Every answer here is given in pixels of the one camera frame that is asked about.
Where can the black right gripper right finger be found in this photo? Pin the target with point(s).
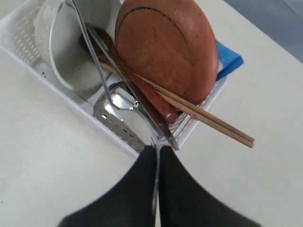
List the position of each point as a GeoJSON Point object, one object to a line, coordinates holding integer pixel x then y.
{"type": "Point", "coordinates": [185, 203]}

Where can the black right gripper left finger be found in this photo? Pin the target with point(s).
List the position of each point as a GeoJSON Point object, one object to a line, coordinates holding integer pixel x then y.
{"type": "Point", "coordinates": [130, 203]}

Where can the silver table knife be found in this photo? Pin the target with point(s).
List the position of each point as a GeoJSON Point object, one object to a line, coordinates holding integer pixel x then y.
{"type": "Point", "coordinates": [154, 118]}

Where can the brown wooden spoon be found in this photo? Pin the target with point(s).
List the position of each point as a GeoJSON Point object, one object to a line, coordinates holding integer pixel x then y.
{"type": "Point", "coordinates": [164, 108]}

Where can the white perforated plastic basket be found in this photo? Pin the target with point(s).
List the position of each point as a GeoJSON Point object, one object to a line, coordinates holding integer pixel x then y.
{"type": "Point", "coordinates": [17, 38]}

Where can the blue cloth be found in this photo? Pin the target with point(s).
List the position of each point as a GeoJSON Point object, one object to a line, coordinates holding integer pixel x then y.
{"type": "Point", "coordinates": [229, 59]}

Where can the silver metal fork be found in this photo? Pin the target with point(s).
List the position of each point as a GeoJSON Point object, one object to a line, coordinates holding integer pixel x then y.
{"type": "Point", "coordinates": [137, 108]}

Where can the lower wooden chopstick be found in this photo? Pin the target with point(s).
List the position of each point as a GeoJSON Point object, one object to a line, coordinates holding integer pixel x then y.
{"type": "Point", "coordinates": [189, 113]}

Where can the brown wooden plate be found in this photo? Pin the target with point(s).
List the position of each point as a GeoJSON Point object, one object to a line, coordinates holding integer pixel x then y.
{"type": "Point", "coordinates": [170, 43]}

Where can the white speckled ceramic bowl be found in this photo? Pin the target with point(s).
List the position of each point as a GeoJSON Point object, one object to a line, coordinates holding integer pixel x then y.
{"type": "Point", "coordinates": [58, 34]}

